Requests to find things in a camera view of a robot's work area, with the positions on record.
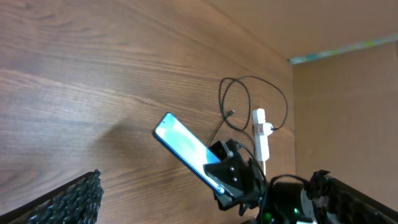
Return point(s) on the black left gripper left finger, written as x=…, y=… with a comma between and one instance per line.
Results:
x=77, y=201

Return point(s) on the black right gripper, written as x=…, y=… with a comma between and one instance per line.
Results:
x=242, y=181

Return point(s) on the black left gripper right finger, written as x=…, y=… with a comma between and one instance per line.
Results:
x=336, y=202

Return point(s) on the Galaxy S24+ smartphone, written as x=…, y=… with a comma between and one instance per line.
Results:
x=188, y=149

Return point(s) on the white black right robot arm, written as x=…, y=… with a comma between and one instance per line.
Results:
x=281, y=204

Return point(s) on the white charger adapter plug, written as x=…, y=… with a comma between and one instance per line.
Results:
x=266, y=129

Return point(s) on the white power strip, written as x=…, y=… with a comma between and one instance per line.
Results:
x=261, y=141

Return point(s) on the green patterned strip background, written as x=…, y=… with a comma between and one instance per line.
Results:
x=341, y=50

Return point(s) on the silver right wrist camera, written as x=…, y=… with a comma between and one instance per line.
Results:
x=222, y=149

